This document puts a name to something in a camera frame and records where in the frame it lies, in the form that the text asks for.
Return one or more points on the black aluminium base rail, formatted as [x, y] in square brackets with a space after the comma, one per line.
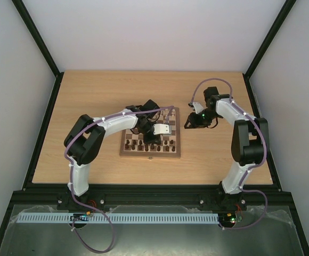
[202, 197]

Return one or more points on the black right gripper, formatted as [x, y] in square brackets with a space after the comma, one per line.
[190, 121]

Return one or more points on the controller board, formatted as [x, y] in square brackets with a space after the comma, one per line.
[81, 216]
[231, 217]

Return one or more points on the wooden chess board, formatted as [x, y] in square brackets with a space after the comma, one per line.
[173, 140]

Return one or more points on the row of white chess pieces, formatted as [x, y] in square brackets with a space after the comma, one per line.
[171, 114]

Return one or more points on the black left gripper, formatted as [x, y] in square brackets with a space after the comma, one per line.
[153, 140]

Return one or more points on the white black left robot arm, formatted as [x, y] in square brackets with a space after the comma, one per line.
[84, 141]

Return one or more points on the right controller board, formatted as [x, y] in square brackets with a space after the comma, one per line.
[231, 217]

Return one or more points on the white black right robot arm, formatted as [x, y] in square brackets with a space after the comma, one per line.
[250, 137]

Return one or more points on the left controller board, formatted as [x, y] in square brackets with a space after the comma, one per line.
[81, 216]

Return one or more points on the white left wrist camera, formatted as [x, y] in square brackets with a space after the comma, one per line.
[164, 129]

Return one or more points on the white slotted cable duct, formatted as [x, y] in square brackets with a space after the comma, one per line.
[124, 218]

